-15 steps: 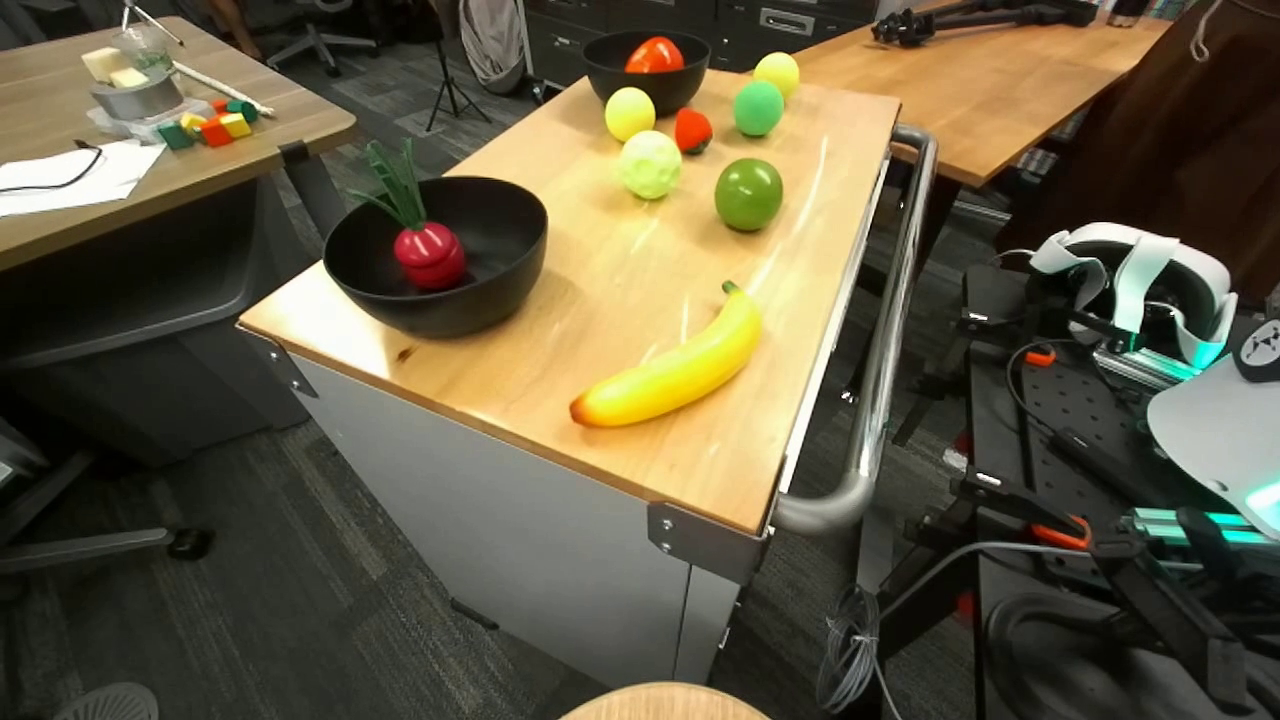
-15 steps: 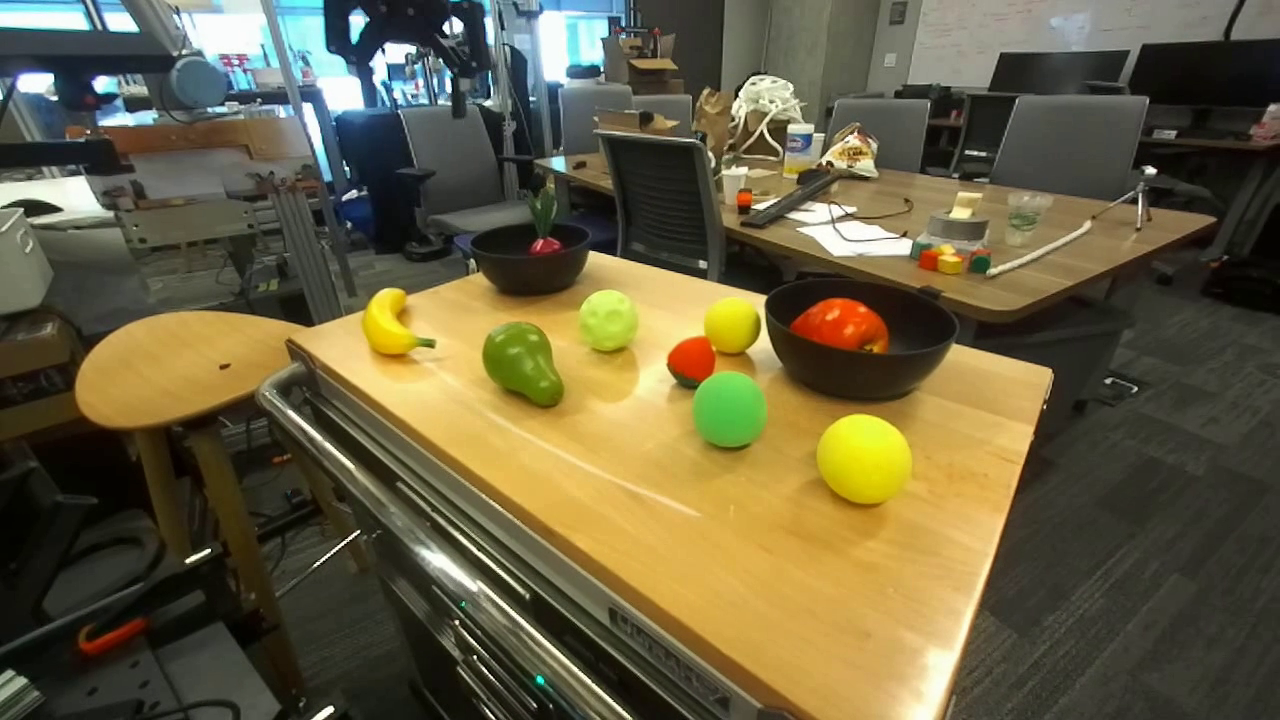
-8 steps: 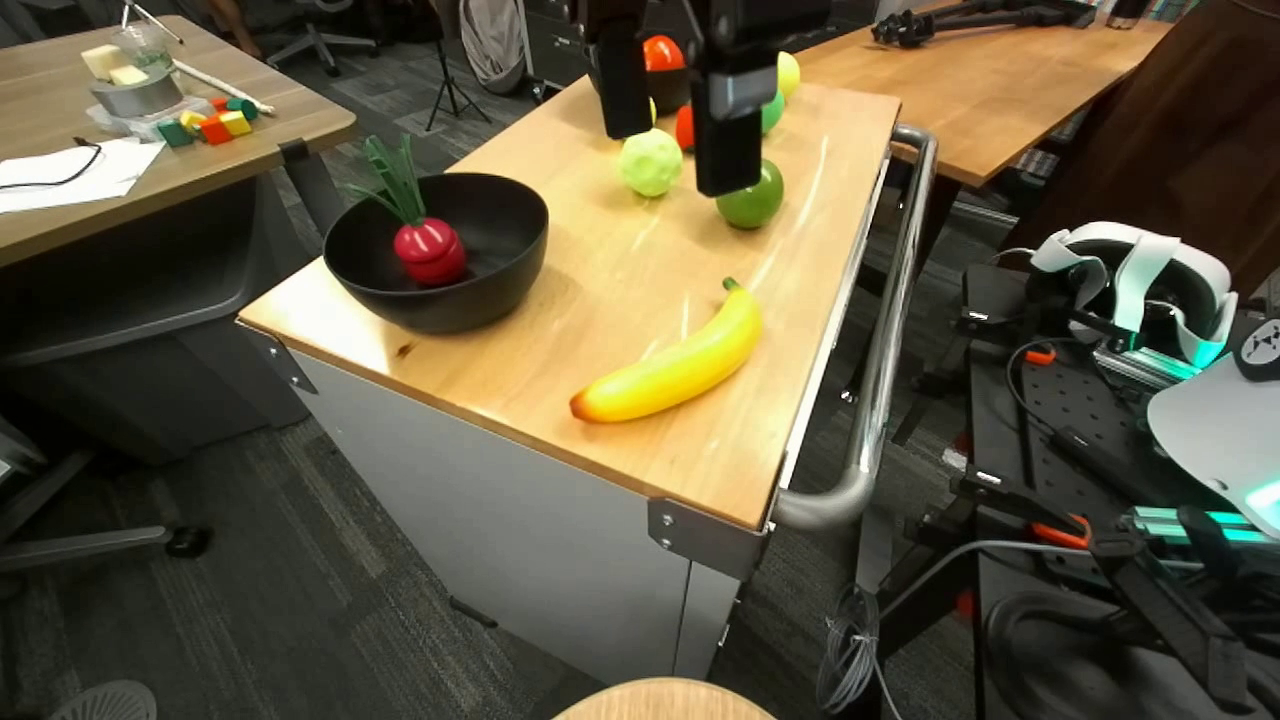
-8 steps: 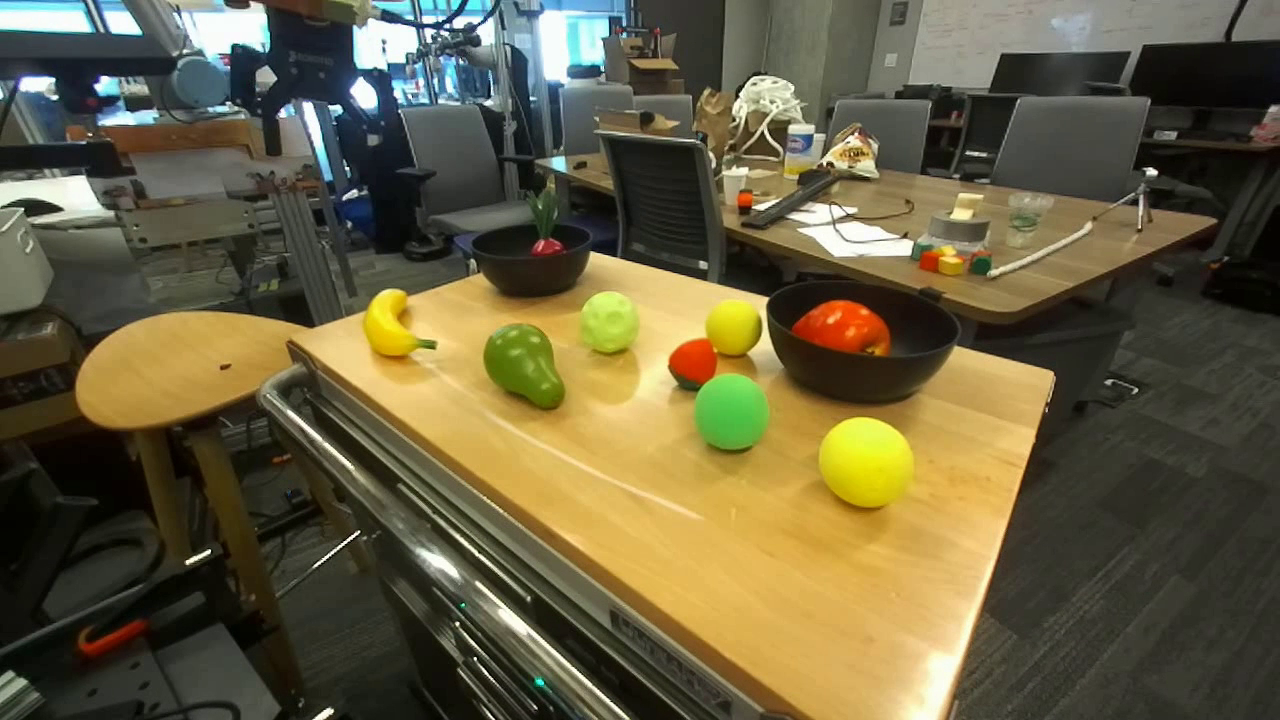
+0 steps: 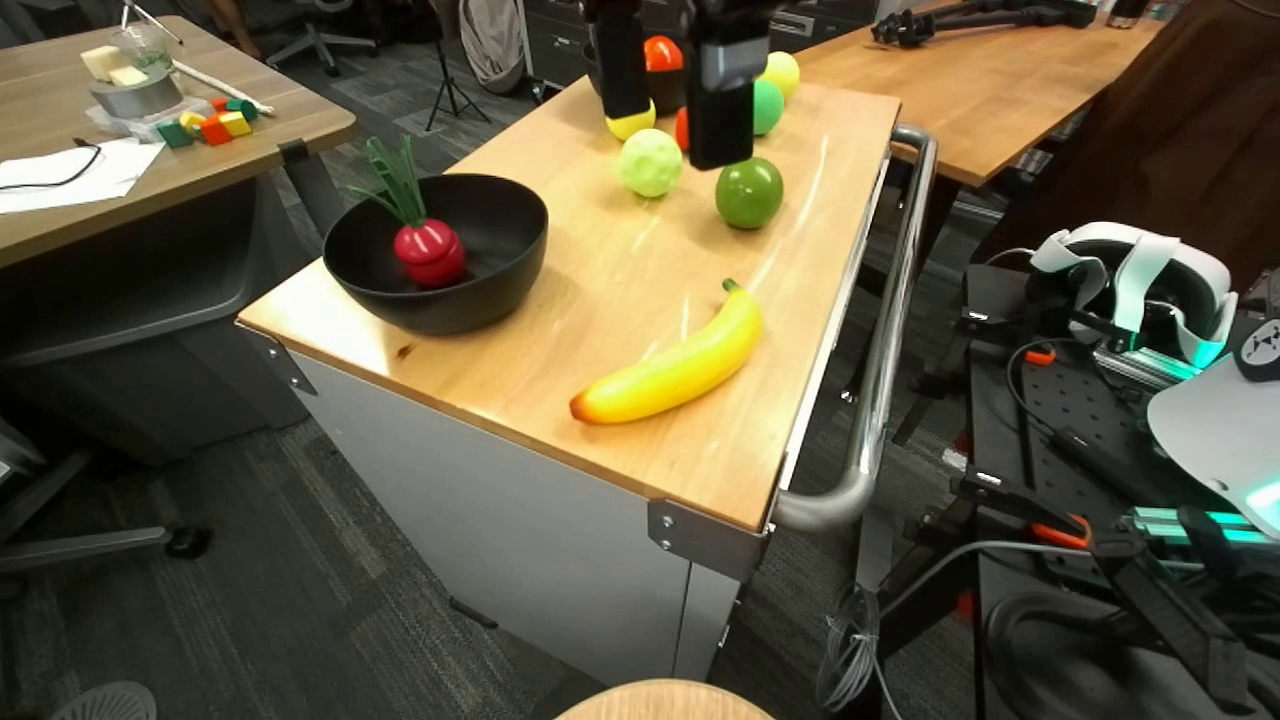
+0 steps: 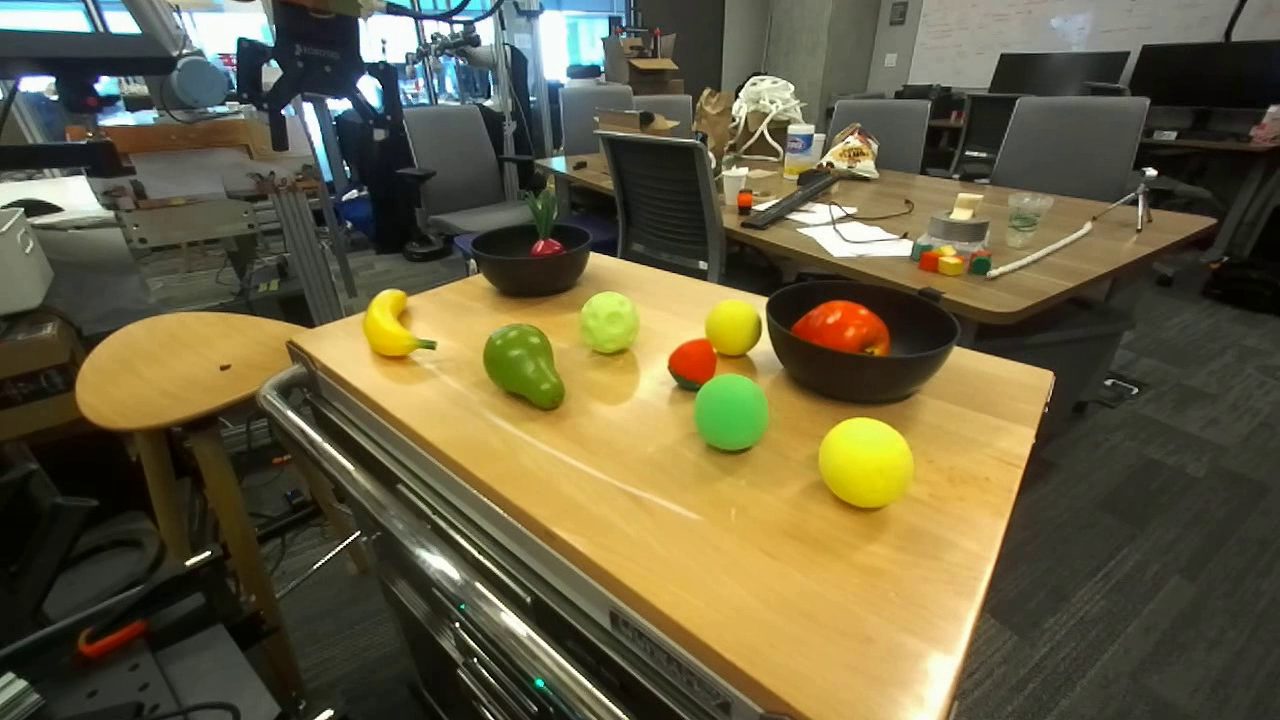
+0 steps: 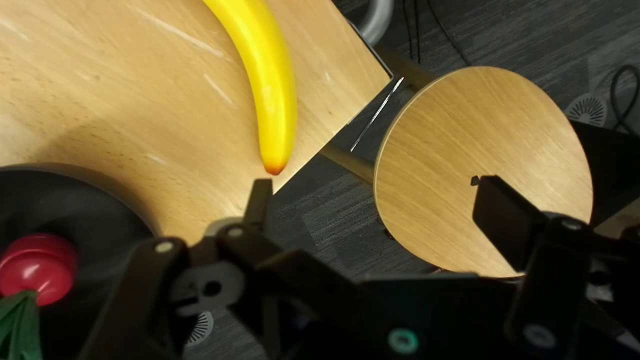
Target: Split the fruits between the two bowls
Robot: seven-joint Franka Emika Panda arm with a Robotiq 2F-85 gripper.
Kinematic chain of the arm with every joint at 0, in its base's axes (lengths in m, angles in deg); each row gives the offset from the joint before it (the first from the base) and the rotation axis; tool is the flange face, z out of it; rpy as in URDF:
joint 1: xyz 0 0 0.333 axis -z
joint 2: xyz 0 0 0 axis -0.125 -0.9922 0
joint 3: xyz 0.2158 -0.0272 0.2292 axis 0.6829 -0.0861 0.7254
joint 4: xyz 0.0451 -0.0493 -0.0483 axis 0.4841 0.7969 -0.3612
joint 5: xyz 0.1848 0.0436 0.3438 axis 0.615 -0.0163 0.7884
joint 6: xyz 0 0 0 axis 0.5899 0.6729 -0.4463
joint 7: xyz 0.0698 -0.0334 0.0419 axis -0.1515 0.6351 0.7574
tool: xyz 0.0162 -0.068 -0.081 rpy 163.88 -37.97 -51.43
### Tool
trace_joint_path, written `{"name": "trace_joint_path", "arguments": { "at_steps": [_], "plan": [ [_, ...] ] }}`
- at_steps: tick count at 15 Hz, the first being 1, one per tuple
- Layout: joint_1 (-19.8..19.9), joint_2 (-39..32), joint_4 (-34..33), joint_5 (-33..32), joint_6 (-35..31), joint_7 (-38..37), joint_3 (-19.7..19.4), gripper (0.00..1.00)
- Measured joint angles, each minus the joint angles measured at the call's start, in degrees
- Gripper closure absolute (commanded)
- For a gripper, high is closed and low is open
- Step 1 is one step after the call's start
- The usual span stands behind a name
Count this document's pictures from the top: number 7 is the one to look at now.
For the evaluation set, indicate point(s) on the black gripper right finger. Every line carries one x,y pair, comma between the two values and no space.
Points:
506,213

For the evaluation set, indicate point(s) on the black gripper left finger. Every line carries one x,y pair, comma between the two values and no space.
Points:
260,203

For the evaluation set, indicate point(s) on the yellow toy banana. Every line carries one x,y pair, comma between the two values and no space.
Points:
267,87

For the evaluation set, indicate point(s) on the red radish with green leaves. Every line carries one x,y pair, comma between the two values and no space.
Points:
36,266

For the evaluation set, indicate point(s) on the round wooden stool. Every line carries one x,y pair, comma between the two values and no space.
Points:
467,152

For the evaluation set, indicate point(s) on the metal tool cart wooden top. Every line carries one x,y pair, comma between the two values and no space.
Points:
133,100

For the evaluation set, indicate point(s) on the black bowl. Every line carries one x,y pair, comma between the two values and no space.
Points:
80,213

